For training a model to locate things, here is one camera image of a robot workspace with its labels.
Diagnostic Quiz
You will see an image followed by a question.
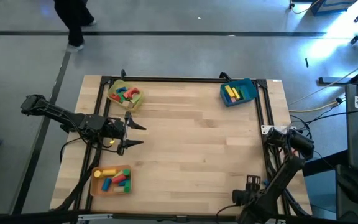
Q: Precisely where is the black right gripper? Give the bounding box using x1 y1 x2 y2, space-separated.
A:
246 175 263 207

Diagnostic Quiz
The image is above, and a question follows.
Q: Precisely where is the person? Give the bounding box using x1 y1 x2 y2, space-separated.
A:
53 0 98 53

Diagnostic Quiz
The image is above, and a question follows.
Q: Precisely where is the blue box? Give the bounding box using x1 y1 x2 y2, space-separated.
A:
310 0 358 16

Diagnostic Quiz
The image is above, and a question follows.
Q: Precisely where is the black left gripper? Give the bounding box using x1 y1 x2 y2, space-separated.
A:
104 111 147 156

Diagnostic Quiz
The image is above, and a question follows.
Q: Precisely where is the beige cord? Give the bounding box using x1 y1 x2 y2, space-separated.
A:
287 54 358 113

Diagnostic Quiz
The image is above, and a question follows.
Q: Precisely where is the white metal bracket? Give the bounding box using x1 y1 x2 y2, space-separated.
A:
260 124 297 135

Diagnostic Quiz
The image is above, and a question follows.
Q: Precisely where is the translucent yellow bin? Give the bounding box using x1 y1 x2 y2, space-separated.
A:
106 79 145 112

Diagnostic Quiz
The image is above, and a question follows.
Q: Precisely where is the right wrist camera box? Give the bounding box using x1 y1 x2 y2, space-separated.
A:
231 189 247 205

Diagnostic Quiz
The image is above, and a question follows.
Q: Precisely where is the blue bin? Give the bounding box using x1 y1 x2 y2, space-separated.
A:
219 77 259 108

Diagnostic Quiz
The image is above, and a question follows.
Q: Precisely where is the translucent orange tray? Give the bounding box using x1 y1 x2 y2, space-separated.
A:
89 164 134 197

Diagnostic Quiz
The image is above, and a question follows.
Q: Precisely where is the silver rail bracket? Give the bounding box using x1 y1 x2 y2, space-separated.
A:
78 213 113 222

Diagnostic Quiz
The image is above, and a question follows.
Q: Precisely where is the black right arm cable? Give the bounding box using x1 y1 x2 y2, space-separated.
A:
215 203 241 222

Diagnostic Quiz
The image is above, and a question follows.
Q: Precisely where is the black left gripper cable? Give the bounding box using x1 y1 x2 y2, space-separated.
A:
98 141 121 154

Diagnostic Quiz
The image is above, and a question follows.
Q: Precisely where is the black cable bundle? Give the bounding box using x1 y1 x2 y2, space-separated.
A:
289 114 313 141

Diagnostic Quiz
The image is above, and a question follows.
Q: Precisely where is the black floor stand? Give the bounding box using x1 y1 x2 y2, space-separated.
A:
318 60 358 86

